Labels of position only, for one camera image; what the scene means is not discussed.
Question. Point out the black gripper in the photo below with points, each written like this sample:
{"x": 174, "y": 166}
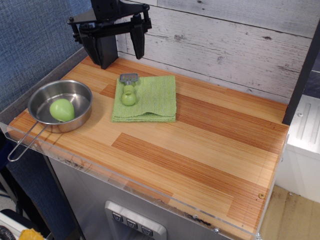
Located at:
{"x": 112, "y": 17}

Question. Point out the clear acrylic edge guard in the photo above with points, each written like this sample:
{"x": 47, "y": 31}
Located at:
{"x": 210, "y": 176}

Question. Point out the green folded towel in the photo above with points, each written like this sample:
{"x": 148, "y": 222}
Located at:
{"x": 155, "y": 101}

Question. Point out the brass screw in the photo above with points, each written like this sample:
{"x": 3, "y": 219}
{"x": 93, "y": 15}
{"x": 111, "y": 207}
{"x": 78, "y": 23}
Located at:
{"x": 261, "y": 195}

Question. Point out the dark grey left post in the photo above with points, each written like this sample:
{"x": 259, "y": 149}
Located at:
{"x": 107, "y": 50}

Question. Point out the green pear toy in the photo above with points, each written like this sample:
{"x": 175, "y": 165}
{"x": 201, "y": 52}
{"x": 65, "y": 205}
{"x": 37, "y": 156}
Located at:
{"x": 62, "y": 110}

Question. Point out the white ribbed box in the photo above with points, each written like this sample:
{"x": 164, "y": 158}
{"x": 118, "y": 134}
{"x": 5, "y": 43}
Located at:
{"x": 304, "y": 131}

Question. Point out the steel pan with wire handle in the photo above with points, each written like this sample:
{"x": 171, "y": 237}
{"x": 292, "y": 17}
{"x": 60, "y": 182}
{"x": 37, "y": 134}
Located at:
{"x": 76, "y": 92}

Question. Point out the dark grey right post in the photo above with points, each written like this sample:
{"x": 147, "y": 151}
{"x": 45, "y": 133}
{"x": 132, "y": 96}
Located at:
{"x": 303, "y": 77}

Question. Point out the yellow object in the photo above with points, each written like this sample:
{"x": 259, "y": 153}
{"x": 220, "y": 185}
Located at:
{"x": 30, "y": 234}

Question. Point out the silver button panel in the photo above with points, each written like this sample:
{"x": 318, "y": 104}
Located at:
{"x": 126, "y": 224}

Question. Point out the dark grey post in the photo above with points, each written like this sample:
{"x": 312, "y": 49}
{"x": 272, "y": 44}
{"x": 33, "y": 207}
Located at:
{"x": 107, "y": 50}
{"x": 303, "y": 77}

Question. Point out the green handled grey spatula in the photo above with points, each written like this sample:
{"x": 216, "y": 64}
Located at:
{"x": 128, "y": 97}

